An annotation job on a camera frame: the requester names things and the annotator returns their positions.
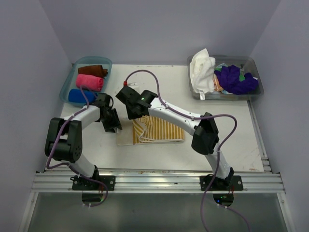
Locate grey plastic bin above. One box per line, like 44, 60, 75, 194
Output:
187, 55, 265, 102

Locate aluminium mounting rail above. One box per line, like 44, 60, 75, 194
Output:
31, 159, 285, 193

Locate yellow white striped towel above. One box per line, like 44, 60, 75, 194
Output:
116, 116, 185, 146

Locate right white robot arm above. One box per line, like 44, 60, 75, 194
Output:
116, 86, 234, 190

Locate blue towel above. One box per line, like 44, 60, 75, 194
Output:
68, 89, 98, 104

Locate peach patterned cloth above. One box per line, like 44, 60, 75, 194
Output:
213, 74, 228, 94

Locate brown rolled towel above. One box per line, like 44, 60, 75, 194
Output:
78, 65, 108, 78

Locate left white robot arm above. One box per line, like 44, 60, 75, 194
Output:
44, 93, 122, 190

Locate teal plastic tray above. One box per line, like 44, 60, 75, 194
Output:
59, 56, 112, 107

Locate pink rolled towel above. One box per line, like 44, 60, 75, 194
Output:
75, 74, 104, 91

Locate purple towel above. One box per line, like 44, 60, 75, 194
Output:
214, 65, 258, 95

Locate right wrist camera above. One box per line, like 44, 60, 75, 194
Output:
122, 81, 140, 94

